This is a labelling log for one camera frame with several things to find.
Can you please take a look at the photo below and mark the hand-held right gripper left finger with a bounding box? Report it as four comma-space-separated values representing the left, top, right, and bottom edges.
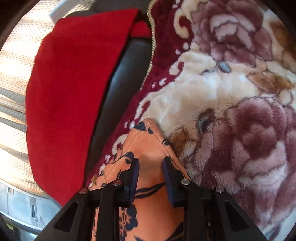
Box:
54, 158, 140, 241

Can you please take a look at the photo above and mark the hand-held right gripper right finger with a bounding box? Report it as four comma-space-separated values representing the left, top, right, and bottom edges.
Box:
162, 159, 255, 241

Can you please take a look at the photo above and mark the orange floral garment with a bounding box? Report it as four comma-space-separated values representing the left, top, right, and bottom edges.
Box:
88, 118, 192, 241

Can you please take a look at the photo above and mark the floral plush blanket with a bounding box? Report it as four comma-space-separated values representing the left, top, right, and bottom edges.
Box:
87, 0, 296, 241

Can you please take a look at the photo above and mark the dark leather sofa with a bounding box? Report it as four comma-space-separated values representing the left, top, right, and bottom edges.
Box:
84, 0, 158, 183

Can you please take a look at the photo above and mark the red throw cloth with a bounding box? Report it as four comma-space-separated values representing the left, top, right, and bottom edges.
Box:
25, 9, 151, 207

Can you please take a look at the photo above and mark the white standing air conditioner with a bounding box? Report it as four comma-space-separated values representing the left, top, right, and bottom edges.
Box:
0, 179, 62, 237

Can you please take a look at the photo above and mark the cream dotted curtain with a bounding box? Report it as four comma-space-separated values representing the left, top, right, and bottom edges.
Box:
0, 0, 93, 193

